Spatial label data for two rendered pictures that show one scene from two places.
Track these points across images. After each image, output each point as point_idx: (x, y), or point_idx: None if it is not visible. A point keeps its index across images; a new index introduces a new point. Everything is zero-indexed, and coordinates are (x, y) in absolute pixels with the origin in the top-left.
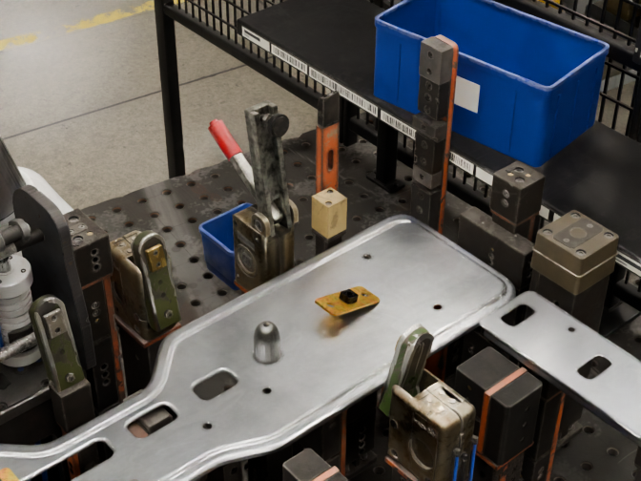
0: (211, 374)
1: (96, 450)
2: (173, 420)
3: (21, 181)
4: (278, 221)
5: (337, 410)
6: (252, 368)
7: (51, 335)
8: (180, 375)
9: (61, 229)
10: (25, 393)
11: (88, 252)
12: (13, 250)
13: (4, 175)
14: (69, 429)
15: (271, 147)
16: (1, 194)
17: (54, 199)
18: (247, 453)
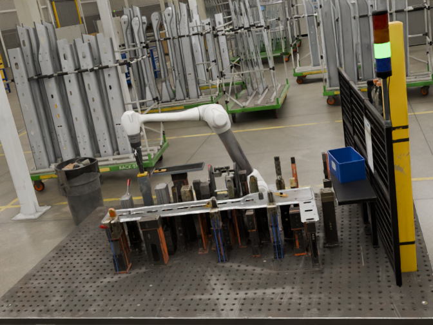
0: (250, 198)
1: None
2: (259, 218)
3: (250, 169)
4: (279, 180)
5: (261, 206)
6: (256, 199)
7: (228, 185)
8: (245, 198)
9: (234, 167)
10: (227, 198)
11: (241, 175)
12: (228, 171)
13: (245, 166)
14: None
15: (278, 164)
16: (244, 169)
17: (257, 175)
18: (243, 207)
